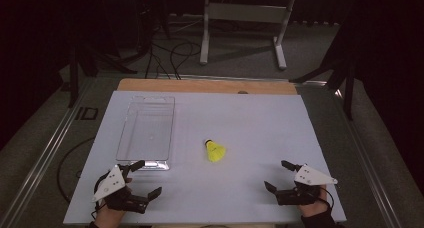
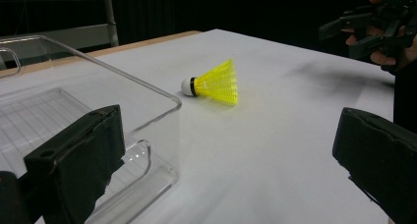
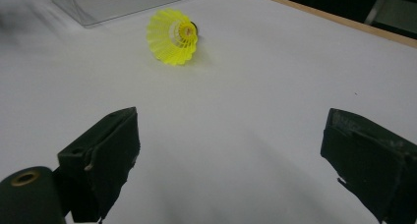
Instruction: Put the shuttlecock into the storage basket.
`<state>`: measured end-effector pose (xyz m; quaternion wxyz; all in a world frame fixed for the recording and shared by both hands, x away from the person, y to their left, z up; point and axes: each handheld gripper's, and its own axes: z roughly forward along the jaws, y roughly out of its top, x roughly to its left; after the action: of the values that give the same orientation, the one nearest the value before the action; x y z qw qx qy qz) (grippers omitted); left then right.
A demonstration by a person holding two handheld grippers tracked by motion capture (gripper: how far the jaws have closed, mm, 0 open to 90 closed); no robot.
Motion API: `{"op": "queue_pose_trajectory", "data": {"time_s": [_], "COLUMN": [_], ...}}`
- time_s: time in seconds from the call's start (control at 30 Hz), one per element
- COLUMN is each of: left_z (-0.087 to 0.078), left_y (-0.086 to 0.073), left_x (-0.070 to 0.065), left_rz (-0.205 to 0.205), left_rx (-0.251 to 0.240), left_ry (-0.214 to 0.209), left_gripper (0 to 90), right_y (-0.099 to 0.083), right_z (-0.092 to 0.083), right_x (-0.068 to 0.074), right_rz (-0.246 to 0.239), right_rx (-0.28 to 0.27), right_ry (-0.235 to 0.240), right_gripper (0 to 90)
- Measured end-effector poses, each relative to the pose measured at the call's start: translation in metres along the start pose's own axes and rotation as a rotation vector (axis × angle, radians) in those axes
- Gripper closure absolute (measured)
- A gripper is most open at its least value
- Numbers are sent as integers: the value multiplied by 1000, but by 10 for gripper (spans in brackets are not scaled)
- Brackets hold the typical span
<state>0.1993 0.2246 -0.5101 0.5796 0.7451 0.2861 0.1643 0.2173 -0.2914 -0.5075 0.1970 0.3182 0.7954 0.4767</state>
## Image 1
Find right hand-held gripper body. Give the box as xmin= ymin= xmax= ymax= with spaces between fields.
xmin=274 ymin=163 xmax=339 ymax=207

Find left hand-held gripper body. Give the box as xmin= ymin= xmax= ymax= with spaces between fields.
xmin=92 ymin=164 xmax=150 ymax=214

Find person's right hand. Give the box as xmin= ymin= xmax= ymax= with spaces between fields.
xmin=297 ymin=184 xmax=330 ymax=219

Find person's left hand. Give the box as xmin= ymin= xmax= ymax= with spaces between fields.
xmin=94 ymin=177 xmax=133 ymax=228

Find clear plastic tray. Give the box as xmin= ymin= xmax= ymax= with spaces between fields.
xmin=115 ymin=95 xmax=176 ymax=172

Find white table mat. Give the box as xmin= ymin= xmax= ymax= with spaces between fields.
xmin=63 ymin=90 xmax=347 ymax=226

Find yellow shuttlecock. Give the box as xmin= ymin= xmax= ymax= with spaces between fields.
xmin=204 ymin=139 xmax=227 ymax=163

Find black tripod stand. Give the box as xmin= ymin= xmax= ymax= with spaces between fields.
xmin=67 ymin=27 xmax=138 ymax=109
xmin=289 ymin=17 xmax=356 ymax=121

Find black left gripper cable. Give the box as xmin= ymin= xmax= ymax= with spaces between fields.
xmin=90 ymin=173 xmax=111 ymax=220

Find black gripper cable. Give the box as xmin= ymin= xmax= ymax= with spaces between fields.
xmin=323 ymin=185 xmax=336 ymax=210
xmin=90 ymin=173 xmax=111 ymax=220

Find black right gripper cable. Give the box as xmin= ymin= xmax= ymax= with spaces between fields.
xmin=323 ymin=185 xmax=336 ymax=210

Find black floor cable loop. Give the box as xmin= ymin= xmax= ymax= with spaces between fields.
xmin=56 ymin=136 xmax=96 ymax=204

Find aluminium floor rail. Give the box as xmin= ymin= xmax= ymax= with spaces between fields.
xmin=331 ymin=86 xmax=406 ymax=228
xmin=0 ymin=77 xmax=97 ymax=228

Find black floor cables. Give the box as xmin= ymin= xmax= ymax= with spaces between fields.
xmin=145 ymin=40 xmax=202 ymax=81

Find white metal stand frame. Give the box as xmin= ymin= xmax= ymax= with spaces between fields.
xmin=199 ymin=0 xmax=299 ymax=71

